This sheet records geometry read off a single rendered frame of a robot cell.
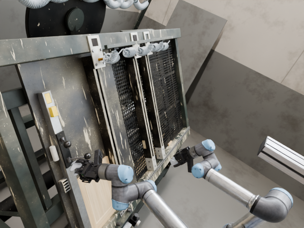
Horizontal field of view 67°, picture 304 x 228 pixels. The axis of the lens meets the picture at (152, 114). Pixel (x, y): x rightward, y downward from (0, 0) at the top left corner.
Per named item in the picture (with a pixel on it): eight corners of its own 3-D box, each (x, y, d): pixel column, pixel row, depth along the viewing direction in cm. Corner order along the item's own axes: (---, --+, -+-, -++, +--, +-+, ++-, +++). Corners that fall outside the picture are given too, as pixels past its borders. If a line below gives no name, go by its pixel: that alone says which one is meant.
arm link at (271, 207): (274, 237, 104) (187, 176, 133) (281, 225, 112) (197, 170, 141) (284, 218, 100) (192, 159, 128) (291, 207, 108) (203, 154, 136)
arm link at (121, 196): (138, 206, 105) (138, 182, 105) (116, 213, 98) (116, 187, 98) (130, 201, 111) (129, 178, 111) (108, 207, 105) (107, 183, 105)
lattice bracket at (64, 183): (61, 192, 127) (65, 193, 125) (58, 181, 125) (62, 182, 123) (67, 187, 130) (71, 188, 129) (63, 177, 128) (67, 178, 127)
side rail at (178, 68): (179, 127, 301) (187, 127, 296) (166, 40, 270) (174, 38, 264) (181, 125, 308) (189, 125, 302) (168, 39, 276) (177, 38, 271)
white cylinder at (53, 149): (47, 147, 119) (52, 161, 122) (51, 148, 118) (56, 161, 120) (52, 144, 122) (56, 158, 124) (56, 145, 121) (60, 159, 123)
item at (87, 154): (66, 164, 124) (91, 160, 124) (64, 158, 123) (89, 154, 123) (68, 161, 127) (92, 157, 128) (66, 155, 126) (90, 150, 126)
